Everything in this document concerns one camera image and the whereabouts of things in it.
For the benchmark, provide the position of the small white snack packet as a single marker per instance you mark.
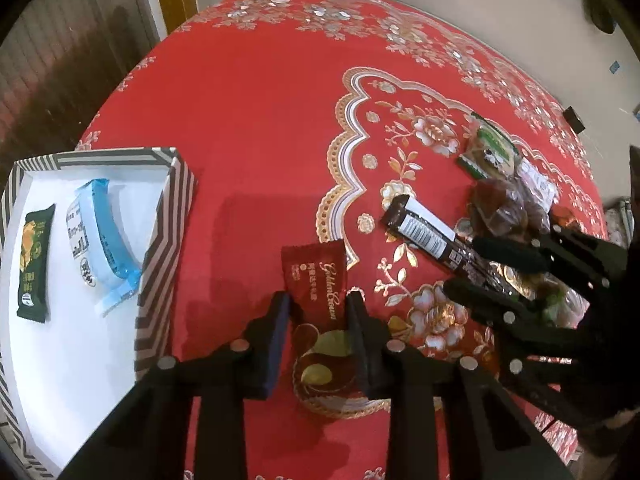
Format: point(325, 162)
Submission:
point(537, 180)

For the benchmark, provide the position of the small red brown candy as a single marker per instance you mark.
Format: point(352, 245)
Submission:
point(564, 217)

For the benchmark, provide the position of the dark brown long snack bar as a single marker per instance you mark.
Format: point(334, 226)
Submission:
point(420, 230)

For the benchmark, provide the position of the red floral tablecloth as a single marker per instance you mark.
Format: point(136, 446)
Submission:
point(260, 160)

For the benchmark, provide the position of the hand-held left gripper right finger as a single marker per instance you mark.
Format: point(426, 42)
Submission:
point(357, 340)

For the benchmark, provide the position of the metal door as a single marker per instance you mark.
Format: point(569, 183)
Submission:
point(65, 70)

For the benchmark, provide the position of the green label round cake packet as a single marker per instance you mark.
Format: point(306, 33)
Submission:
point(487, 152)

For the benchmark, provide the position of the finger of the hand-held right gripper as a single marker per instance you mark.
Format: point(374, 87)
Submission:
point(510, 255)
point(480, 300)

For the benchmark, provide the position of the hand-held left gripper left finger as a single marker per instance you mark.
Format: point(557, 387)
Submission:
point(277, 340)

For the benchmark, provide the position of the small black object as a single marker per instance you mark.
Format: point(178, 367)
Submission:
point(575, 119)

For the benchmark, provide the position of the clear bag of brown snacks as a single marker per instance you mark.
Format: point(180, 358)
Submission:
point(500, 205)

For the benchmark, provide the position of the dark green snack packet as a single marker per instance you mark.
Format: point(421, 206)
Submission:
point(34, 265)

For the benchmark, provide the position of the striped rim white box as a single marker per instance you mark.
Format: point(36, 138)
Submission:
point(60, 360)

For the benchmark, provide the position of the blue white snack packet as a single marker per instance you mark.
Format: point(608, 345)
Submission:
point(92, 240)

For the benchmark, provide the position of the blue sticker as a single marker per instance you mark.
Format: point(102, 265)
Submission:
point(614, 66)

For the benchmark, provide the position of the red gold snack packet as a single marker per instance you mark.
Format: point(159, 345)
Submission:
point(320, 290)

